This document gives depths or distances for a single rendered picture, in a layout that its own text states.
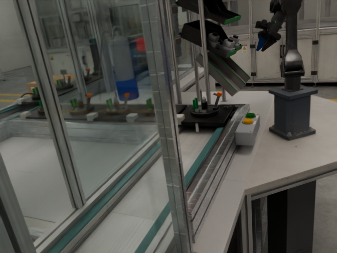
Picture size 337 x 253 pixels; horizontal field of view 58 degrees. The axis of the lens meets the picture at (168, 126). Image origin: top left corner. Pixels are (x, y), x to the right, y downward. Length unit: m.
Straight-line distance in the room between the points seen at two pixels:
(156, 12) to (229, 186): 0.72
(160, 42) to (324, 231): 1.95
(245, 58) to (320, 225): 3.70
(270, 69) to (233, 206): 4.58
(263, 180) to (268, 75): 4.44
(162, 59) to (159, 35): 0.04
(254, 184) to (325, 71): 4.40
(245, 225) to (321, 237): 1.12
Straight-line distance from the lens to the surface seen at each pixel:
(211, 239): 0.89
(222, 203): 1.01
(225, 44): 1.64
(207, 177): 0.95
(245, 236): 1.22
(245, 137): 1.26
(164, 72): 0.53
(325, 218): 2.42
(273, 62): 5.43
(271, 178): 1.14
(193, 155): 1.19
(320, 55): 5.35
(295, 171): 1.19
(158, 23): 0.52
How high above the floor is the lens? 1.45
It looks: 21 degrees down
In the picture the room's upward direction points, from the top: 8 degrees counter-clockwise
